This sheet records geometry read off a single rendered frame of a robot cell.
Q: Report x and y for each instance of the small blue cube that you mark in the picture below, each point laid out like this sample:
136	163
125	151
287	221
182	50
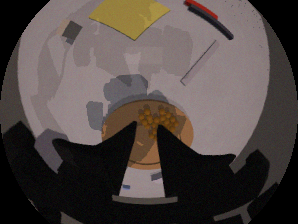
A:
127	187

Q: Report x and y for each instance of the orange round board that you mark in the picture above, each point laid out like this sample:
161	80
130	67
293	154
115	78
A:
144	154

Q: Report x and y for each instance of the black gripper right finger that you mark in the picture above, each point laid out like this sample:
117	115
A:
180	165

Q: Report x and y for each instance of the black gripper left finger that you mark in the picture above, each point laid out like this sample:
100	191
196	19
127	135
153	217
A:
108	159

